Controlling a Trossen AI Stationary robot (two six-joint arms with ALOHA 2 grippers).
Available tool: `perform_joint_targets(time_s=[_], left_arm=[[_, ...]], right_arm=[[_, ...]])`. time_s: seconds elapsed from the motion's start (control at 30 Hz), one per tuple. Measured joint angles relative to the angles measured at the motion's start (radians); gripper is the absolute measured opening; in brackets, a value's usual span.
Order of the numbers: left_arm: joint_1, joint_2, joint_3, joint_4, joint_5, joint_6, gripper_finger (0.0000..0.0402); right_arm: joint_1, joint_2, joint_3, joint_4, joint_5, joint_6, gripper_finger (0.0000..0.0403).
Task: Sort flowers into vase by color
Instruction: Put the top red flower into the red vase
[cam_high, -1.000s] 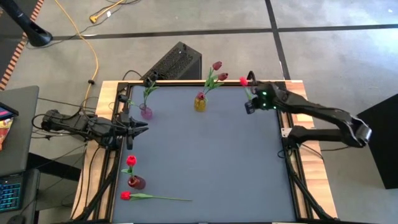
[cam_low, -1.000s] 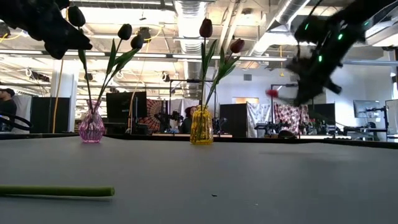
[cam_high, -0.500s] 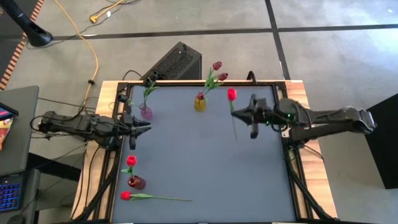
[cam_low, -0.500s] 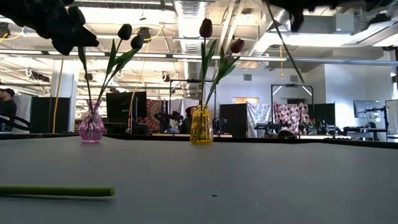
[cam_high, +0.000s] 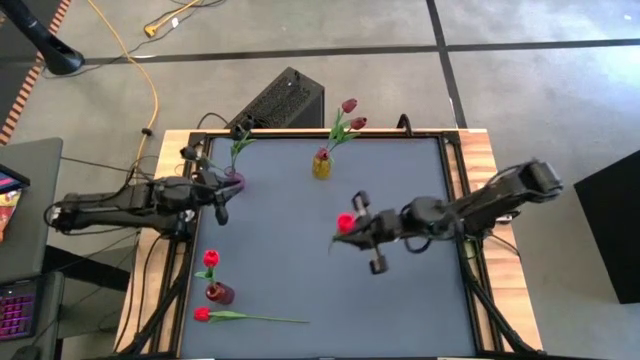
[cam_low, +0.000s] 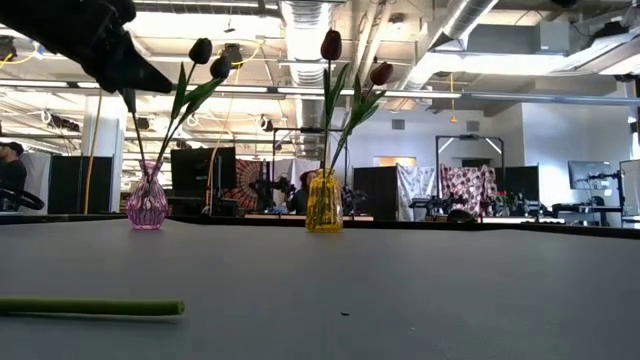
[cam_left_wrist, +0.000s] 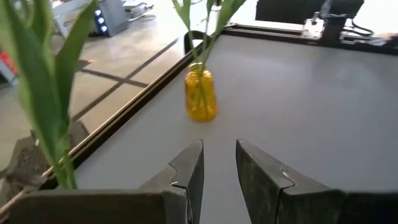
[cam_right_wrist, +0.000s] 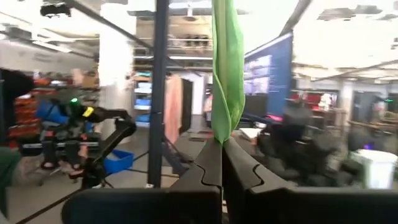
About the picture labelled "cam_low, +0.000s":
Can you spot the grey ceiling ventilation box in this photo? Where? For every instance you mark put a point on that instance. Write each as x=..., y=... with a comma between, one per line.
x=505, y=39

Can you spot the dark red artificial tulip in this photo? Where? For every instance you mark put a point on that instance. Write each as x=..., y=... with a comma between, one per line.
x=331, y=45
x=381, y=73

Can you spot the silver ribbed ventilation duct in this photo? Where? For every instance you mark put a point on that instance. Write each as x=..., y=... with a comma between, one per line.
x=306, y=30

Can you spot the yellow ribbed glass vase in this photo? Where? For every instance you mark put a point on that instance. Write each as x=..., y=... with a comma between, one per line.
x=324, y=205

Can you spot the silver smooth ventilation duct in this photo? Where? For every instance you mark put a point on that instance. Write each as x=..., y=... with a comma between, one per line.
x=450, y=30

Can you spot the green artificial flower stem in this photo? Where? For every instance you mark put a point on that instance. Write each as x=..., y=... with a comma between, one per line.
x=100, y=306

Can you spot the white patterned cloth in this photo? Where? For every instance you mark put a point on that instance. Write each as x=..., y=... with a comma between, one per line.
x=415, y=182

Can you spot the red orange patterned tapestry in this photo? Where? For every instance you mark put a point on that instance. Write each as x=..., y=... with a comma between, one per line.
x=247, y=175

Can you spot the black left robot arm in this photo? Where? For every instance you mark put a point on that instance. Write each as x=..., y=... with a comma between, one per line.
x=12, y=12

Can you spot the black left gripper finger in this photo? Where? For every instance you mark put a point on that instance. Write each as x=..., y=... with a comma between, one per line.
x=130, y=70

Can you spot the black dome object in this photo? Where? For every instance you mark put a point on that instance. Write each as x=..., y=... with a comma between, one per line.
x=461, y=215

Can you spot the white building column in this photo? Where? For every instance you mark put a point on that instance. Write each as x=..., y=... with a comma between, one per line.
x=107, y=130

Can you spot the pink ribbed glass vase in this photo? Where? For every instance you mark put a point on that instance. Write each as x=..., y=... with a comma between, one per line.
x=147, y=205

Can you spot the grey desktop monitor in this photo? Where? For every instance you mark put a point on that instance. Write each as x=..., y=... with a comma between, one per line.
x=589, y=175

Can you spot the black metal frame stand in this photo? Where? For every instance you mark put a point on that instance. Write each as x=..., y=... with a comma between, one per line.
x=300, y=130
x=470, y=136

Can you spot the black monitor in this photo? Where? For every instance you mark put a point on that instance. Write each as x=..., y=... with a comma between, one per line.
x=200, y=167

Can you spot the black artificial tulip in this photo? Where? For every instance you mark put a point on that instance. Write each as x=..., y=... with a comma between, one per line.
x=200, y=50
x=220, y=67

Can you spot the pale monitor on arm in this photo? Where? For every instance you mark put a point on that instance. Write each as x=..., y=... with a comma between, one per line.
x=631, y=185

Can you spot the grey wall vent grille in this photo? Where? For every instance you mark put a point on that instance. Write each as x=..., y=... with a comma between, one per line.
x=398, y=124

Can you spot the dark office desk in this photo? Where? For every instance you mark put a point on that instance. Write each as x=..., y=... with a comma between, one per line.
x=585, y=209

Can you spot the person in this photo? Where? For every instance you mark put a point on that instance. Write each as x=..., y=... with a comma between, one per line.
x=302, y=200
x=12, y=175

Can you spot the black partition panel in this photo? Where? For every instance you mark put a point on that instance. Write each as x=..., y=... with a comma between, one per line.
x=520, y=182
x=70, y=185
x=375, y=190

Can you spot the pink white dotted cloth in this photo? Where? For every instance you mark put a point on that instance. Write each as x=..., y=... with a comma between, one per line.
x=467, y=185

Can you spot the orange lit window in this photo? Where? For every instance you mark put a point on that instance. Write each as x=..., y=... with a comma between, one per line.
x=395, y=161

